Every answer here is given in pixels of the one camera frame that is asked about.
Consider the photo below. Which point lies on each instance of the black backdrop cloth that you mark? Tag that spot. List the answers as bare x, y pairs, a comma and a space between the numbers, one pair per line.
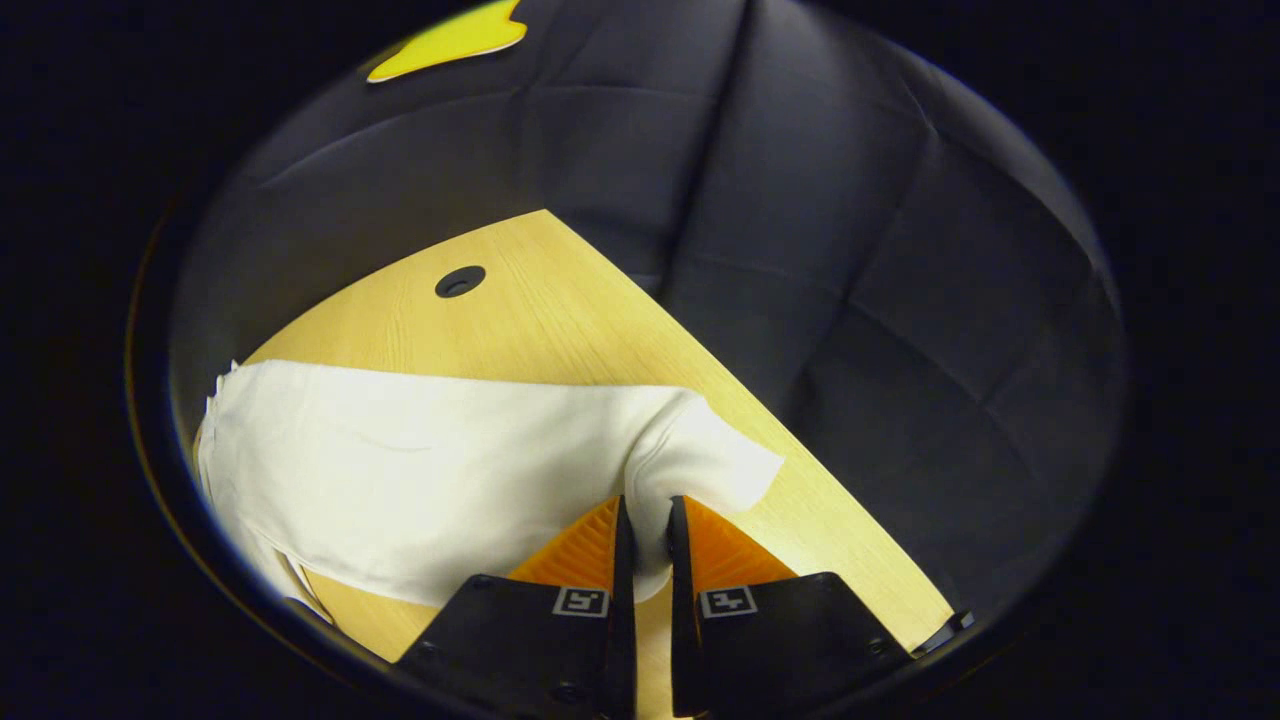
850, 250

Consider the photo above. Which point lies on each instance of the white sweatshirt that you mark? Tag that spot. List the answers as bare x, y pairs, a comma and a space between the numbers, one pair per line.
420, 470

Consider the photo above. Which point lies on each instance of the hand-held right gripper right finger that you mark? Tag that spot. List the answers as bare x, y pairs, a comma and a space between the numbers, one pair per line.
682, 600

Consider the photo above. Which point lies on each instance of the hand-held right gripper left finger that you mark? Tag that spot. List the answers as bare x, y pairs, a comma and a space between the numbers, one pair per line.
622, 600

